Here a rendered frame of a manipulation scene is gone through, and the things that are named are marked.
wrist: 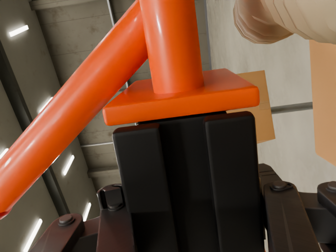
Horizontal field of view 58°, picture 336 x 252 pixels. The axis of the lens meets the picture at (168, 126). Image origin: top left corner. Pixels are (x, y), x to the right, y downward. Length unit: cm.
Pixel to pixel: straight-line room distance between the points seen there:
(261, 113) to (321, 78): 148
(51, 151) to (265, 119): 167
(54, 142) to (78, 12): 1228
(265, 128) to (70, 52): 1151
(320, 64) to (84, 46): 1240
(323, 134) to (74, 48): 1254
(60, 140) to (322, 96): 24
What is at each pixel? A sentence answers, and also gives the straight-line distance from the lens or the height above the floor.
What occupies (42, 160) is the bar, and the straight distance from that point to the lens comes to 17.
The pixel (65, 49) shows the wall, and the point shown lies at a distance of 1290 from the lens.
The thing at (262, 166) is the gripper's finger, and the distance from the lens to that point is 16.
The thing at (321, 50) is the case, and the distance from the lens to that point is 32.
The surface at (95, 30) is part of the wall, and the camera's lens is 1239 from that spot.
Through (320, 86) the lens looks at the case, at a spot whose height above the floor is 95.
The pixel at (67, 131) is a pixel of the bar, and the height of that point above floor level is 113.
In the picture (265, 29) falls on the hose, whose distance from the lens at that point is 17.
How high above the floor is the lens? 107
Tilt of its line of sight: 4 degrees up
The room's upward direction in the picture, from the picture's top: 97 degrees counter-clockwise
